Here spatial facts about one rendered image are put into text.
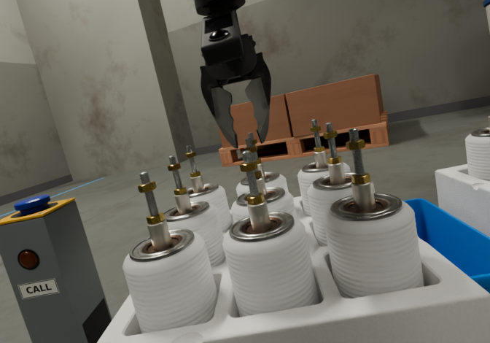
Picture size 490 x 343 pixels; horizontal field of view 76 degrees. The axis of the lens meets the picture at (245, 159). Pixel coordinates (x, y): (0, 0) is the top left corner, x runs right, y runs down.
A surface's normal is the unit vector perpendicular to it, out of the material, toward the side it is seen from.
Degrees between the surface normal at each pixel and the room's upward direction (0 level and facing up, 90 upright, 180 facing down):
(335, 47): 90
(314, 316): 0
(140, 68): 90
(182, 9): 90
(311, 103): 90
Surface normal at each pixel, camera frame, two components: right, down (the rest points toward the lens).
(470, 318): -0.04, 0.17
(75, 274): 0.98, -0.20
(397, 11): -0.31, 0.22
